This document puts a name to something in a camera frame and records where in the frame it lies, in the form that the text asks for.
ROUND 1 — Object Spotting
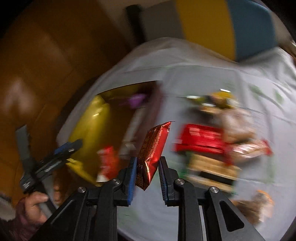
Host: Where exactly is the white long snack stick packet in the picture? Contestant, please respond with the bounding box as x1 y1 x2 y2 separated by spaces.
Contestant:
118 107 145 160

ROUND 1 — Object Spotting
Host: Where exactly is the small shiny red snack packet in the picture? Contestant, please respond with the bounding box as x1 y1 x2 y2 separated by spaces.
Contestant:
135 121 171 191

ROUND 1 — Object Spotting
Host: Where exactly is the large red snack packet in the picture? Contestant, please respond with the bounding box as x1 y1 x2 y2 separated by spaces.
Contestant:
174 123 226 155

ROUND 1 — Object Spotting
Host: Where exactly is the purple snack packet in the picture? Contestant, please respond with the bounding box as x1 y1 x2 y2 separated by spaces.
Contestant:
127 93 146 109

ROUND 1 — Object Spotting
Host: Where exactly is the clear orange-edged nut packet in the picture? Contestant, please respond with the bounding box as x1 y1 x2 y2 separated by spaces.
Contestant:
231 190 274 225

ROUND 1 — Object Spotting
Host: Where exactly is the beige sesame pastry packet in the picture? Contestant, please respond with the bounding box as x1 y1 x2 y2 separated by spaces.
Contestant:
218 108 256 144

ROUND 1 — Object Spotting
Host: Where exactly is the yellow green snack packet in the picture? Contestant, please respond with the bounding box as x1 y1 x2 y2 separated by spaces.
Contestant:
185 89 239 110

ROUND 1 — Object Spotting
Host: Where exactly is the person's left hand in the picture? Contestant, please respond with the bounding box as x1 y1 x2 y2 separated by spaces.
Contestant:
25 192 49 224

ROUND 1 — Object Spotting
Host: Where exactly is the red white snack packet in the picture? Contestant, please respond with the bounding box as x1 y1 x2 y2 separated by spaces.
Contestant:
96 146 119 183

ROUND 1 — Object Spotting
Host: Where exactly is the gold rectangular tin tray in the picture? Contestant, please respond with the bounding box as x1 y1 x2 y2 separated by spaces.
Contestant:
67 81 163 186

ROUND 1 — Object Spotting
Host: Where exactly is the white green-patterned tablecloth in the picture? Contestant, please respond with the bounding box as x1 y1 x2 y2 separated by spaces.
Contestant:
57 38 295 240

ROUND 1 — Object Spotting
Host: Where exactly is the black rolled mat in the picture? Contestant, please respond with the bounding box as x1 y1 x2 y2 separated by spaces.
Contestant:
125 4 147 46

